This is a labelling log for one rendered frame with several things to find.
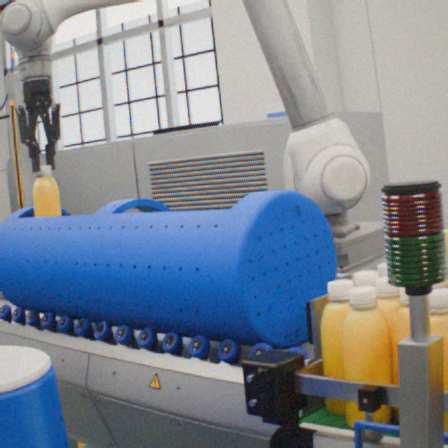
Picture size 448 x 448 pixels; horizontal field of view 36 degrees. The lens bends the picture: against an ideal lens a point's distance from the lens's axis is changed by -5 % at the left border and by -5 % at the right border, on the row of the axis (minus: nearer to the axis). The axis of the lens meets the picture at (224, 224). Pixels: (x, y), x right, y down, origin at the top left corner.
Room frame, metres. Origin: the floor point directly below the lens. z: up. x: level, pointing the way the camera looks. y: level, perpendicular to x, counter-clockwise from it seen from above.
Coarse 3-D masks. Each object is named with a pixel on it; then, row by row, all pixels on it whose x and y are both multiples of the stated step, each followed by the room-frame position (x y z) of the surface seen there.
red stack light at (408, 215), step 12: (432, 192) 0.67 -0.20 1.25; (384, 204) 0.68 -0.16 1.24; (396, 204) 0.67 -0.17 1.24; (408, 204) 0.66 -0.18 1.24; (420, 204) 0.66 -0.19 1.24; (432, 204) 0.66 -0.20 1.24; (384, 216) 0.69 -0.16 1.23; (396, 216) 0.67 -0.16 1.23; (408, 216) 0.66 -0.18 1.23; (420, 216) 0.66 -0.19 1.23; (432, 216) 0.66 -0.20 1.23; (384, 228) 0.69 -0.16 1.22; (396, 228) 0.67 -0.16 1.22; (408, 228) 0.66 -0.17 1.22; (420, 228) 0.66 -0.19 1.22; (432, 228) 0.66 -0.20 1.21; (444, 228) 0.67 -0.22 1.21
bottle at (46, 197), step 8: (40, 176) 1.77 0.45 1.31; (48, 176) 1.78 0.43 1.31; (40, 184) 1.76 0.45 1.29; (48, 184) 1.76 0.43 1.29; (56, 184) 1.78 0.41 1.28; (40, 192) 1.75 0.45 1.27; (48, 192) 1.75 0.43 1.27; (56, 192) 1.77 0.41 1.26; (40, 200) 1.75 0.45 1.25; (48, 200) 1.75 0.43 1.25; (56, 200) 1.77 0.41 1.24; (40, 208) 1.75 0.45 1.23; (48, 208) 1.75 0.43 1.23; (56, 208) 1.77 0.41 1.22; (40, 216) 1.75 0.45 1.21; (48, 216) 1.75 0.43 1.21
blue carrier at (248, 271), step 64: (256, 192) 1.30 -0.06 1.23; (0, 256) 1.73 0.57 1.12; (64, 256) 1.52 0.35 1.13; (128, 256) 1.36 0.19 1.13; (192, 256) 1.24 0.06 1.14; (256, 256) 1.19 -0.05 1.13; (320, 256) 1.32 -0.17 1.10; (128, 320) 1.43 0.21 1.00; (192, 320) 1.27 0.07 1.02; (256, 320) 1.18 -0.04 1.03
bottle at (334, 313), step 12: (336, 300) 1.03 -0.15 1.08; (348, 300) 1.03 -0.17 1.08; (324, 312) 1.04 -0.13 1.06; (336, 312) 1.02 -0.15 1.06; (324, 324) 1.03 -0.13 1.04; (336, 324) 1.01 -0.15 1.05; (324, 336) 1.03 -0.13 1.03; (336, 336) 1.01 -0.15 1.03; (324, 348) 1.03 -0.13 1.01; (336, 348) 1.01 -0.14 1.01; (324, 360) 1.03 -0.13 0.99; (336, 360) 1.01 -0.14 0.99; (324, 372) 1.03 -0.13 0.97; (336, 372) 1.01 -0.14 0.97; (336, 408) 1.01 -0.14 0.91
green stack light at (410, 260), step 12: (396, 240) 0.67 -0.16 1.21; (408, 240) 0.66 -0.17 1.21; (420, 240) 0.66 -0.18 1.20; (432, 240) 0.66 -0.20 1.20; (444, 240) 0.67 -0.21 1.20; (396, 252) 0.67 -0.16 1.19; (408, 252) 0.66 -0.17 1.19; (420, 252) 0.66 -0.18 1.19; (432, 252) 0.66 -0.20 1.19; (444, 252) 0.67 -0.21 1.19; (396, 264) 0.67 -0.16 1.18; (408, 264) 0.66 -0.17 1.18; (420, 264) 0.66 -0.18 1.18; (432, 264) 0.66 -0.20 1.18; (444, 264) 0.67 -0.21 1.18; (396, 276) 0.67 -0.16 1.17; (408, 276) 0.66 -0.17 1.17; (420, 276) 0.66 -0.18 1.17; (432, 276) 0.66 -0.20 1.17; (444, 276) 0.67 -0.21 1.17
